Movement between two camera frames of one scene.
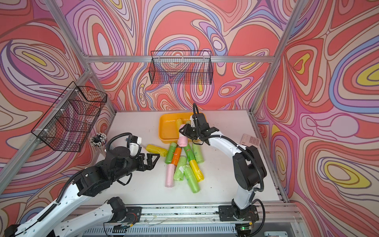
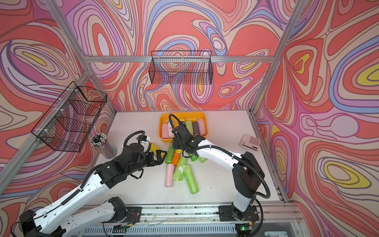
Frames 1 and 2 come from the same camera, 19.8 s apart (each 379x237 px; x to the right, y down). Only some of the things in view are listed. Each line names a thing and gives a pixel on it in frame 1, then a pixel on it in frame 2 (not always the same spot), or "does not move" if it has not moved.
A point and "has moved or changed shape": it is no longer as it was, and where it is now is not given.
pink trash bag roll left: x=170 y=169 does not move
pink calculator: x=250 y=140 does not move
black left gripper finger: x=149 y=160 → x=158 y=153
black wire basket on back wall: x=181 y=67 does not move
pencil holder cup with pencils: x=98 y=140 does not move
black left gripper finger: x=150 y=167 → x=160 y=160
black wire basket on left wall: x=70 y=121 does not move
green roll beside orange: x=170 y=152 does not move
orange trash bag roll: x=176 y=156 does not move
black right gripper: x=186 y=131 → x=175 y=143
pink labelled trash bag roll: x=182 y=140 has moved or changed shape
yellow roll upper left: x=161 y=152 does not move
